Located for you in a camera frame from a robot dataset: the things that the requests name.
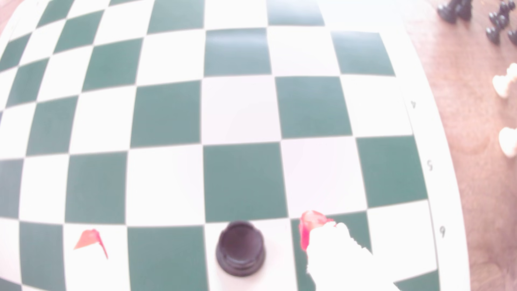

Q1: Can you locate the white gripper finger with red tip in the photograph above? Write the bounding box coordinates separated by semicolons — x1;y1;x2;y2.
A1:
67;229;120;291
299;210;398;291

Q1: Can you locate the black rook chess piece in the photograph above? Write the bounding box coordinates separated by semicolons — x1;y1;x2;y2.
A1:
215;221;266;277

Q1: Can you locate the green white chess mat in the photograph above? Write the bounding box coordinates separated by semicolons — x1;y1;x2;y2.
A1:
0;0;471;291

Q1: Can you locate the white chess piece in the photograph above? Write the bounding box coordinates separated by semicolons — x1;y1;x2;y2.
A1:
492;63;517;99
498;127;517;158

